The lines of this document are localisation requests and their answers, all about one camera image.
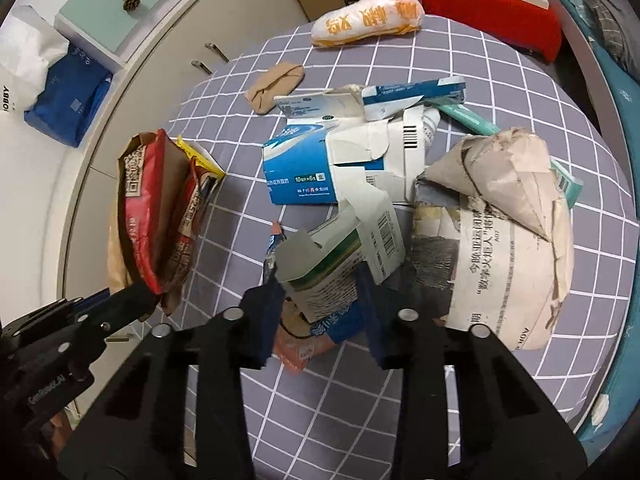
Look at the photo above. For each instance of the teal quilted bed blanket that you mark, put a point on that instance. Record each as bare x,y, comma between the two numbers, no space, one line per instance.
620,97

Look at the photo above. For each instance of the teal toothpaste box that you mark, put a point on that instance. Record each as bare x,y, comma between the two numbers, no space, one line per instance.
470,120

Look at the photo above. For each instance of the blue bag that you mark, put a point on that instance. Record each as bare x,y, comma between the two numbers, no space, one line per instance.
65,105

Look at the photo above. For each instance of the orange foil packet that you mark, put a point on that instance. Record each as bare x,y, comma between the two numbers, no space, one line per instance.
300,349

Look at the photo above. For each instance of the red brown paper bag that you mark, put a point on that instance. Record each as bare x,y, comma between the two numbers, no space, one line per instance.
140,220

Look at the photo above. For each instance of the blue white medicine box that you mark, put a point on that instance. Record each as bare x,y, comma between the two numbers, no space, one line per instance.
295,170

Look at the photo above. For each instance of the crumpled tan paper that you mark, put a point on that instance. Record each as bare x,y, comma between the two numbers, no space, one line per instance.
275,85

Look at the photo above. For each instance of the yellow packet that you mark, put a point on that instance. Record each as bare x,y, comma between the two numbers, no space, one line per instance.
200,155

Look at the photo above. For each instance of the white paper bag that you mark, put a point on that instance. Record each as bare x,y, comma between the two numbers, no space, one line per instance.
25,45

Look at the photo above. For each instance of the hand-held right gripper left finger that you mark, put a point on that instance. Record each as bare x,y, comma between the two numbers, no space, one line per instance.
261,325

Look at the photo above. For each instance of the checked grey tablecloth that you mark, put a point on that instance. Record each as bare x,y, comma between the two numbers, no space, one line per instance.
475,85

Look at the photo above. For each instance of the orange white plastic packet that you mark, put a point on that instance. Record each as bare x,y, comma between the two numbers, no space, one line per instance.
365,17

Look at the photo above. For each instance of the mint drawer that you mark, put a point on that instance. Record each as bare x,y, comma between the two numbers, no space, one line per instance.
100,25

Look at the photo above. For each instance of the red-skirted white bench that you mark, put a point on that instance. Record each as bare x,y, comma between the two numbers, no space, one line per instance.
500,17

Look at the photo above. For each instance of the crumpled newspaper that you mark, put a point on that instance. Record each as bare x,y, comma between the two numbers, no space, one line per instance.
500,260

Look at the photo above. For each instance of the pine cone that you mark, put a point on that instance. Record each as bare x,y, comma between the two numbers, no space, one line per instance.
131,2

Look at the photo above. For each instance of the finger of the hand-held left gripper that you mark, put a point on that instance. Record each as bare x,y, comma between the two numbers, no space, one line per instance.
135,302
45,317

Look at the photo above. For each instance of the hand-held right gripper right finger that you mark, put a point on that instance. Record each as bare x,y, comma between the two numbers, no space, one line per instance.
374,325

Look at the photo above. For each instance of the blue striped flat carton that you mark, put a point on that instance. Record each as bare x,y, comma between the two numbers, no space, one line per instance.
400,92

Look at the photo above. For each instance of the green white carton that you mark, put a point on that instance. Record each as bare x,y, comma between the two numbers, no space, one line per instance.
325,280

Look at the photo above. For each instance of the white blue-printed carton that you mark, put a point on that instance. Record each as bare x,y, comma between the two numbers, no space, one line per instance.
310,105

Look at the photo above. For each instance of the beige low cabinet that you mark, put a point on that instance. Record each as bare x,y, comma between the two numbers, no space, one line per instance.
165,95

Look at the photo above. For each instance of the white barcode carton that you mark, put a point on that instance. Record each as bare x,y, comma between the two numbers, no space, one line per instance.
385,240

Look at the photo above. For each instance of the blue snack wrapper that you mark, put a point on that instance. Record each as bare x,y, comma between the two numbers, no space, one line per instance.
274,246

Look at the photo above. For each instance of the white torn carton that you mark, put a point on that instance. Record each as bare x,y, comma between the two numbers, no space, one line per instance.
360,150

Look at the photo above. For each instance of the grey duvet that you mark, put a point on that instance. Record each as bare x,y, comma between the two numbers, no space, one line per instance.
600,5

